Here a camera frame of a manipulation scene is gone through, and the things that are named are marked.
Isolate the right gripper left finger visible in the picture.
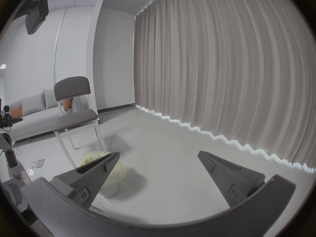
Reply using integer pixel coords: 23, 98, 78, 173
52, 151, 121, 209

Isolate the white trash bin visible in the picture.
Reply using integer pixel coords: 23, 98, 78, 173
98, 180, 121, 198

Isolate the pale grey sofa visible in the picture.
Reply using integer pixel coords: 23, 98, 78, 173
8, 89, 99, 143

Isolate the pale grey cushion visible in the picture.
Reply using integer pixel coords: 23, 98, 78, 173
43, 89, 59, 109
21, 92, 47, 118

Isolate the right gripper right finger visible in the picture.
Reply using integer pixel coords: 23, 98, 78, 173
197, 151, 266, 208

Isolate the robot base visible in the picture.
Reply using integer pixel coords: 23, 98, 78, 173
0, 162, 40, 228

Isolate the grey and white chair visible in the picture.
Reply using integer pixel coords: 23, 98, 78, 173
53, 76, 106, 170

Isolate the orange cushion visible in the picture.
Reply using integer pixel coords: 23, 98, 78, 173
9, 105, 23, 118
63, 97, 73, 112

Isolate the yellow plastic bag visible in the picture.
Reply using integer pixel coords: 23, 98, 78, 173
79, 151, 128, 190

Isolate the white curtain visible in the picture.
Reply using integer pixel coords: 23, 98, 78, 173
133, 0, 316, 175

